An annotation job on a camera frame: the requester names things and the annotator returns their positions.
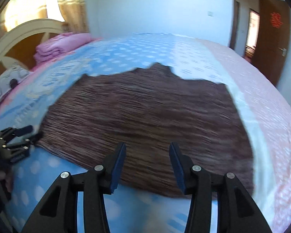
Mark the brown knitted sweater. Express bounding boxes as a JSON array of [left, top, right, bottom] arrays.
[[38, 63, 254, 197]]

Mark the person's left hand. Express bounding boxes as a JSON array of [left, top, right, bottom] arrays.
[[0, 169, 13, 194]]

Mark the blue and pink bed sheet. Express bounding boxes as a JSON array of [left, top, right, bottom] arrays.
[[0, 33, 291, 232]]

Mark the patterned white pillow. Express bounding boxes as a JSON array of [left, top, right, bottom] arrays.
[[0, 65, 31, 101]]

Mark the cream wooden headboard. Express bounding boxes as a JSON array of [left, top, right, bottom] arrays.
[[0, 18, 70, 75]]

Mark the folded pink quilt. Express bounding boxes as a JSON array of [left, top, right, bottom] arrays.
[[33, 32, 97, 63]]

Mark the beige patterned curtain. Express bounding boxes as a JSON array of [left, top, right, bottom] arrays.
[[0, 0, 88, 37]]

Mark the brown wooden door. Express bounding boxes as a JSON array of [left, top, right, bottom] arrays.
[[251, 0, 290, 86]]

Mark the red paper door decoration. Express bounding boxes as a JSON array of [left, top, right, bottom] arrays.
[[270, 12, 283, 28]]

